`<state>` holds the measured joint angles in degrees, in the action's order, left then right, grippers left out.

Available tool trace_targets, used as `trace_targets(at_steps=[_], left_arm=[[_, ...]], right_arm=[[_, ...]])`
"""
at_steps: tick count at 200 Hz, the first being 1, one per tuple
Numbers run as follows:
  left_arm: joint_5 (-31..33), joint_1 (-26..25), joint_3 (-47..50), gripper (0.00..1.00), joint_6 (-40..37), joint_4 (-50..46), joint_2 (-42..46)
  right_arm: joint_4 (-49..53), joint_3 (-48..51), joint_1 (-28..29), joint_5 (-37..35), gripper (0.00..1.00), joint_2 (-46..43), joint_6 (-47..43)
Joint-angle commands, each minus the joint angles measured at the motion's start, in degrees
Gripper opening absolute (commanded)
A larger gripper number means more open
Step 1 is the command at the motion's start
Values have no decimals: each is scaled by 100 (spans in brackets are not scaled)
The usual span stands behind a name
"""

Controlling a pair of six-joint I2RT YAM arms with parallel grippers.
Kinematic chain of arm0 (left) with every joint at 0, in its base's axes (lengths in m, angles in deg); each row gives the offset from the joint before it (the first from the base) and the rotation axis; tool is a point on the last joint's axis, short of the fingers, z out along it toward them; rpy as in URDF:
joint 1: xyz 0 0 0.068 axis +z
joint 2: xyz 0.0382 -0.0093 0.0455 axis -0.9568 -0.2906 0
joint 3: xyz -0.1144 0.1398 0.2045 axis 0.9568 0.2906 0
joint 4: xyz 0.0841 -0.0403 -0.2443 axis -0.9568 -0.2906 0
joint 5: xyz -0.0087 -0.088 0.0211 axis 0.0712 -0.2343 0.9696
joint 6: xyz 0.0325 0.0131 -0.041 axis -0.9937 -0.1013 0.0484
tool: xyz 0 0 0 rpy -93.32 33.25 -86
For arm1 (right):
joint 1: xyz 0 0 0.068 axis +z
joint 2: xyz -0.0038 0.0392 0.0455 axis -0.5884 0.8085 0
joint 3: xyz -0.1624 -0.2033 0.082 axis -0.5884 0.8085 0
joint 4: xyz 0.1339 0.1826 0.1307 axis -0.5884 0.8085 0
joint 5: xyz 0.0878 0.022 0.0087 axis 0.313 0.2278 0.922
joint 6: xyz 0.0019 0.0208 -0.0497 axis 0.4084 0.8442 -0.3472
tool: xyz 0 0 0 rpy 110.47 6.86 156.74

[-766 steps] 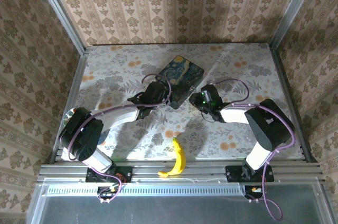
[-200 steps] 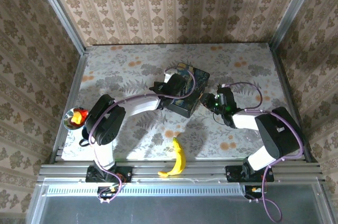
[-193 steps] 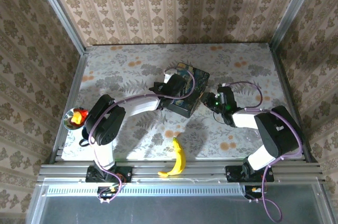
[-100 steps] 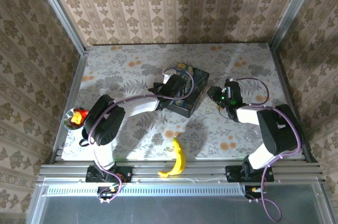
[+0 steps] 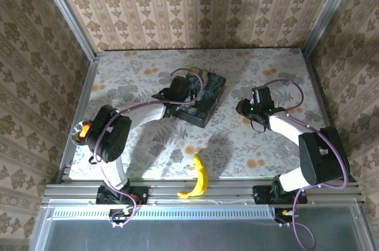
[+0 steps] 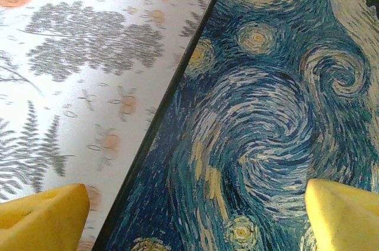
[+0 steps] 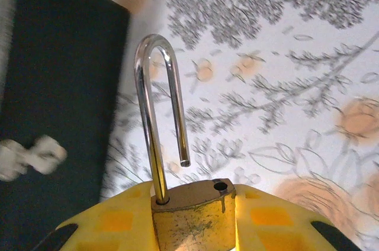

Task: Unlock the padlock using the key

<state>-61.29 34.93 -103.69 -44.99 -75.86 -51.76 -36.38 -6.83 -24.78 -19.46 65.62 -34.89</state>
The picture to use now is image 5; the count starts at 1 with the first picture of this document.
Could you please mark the yellow toy fruit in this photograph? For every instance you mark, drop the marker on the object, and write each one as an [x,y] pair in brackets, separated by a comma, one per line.
[84,132]

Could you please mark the long aluminium extrusion rail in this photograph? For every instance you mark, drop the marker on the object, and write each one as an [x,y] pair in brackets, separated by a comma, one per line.
[165,191]

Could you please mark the grey metal tray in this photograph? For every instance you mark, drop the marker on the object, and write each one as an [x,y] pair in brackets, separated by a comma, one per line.
[189,233]

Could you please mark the aluminium table side rail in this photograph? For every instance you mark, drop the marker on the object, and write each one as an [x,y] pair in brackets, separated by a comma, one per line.
[321,100]
[80,109]

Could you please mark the black connector board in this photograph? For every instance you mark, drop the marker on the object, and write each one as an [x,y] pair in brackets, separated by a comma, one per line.
[284,214]
[120,215]

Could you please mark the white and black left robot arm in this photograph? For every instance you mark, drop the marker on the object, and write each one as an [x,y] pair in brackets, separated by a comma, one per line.
[148,113]

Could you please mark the floral patterned table cover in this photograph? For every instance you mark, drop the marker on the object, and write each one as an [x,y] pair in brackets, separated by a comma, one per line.
[133,64]

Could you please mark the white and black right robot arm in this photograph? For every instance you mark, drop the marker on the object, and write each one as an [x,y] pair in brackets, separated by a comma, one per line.
[284,126]

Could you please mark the starry night print box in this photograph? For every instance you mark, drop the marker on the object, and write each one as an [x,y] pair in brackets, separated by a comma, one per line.
[211,91]

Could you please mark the shiny metal bowl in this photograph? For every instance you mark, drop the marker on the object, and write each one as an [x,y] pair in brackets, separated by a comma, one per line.
[76,132]

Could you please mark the yellow banana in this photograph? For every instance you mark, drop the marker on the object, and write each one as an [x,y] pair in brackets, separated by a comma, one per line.
[201,174]

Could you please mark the aluminium frame post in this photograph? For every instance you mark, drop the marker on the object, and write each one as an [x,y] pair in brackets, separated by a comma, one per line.
[67,11]
[330,8]

